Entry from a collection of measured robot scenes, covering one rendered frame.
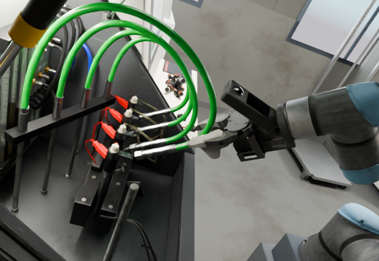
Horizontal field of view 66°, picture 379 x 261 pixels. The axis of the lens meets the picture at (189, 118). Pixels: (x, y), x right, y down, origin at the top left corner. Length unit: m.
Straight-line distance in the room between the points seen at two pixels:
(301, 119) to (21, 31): 0.44
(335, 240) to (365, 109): 0.51
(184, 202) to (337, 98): 0.52
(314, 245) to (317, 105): 0.56
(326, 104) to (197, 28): 2.74
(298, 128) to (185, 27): 2.72
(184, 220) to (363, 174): 0.45
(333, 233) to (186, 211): 0.41
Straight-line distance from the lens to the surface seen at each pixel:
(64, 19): 0.58
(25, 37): 0.24
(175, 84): 1.34
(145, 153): 0.66
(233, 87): 0.54
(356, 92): 0.54
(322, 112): 0.53
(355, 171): 0.61
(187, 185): 0.92
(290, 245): 1.05
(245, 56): 3.39
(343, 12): 3.63
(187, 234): 0.81
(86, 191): 0.77
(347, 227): 0.93
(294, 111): 0.54
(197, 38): 3.23
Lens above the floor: 1.55
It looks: 29 degrees down
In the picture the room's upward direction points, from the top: 24 degrees clockwise
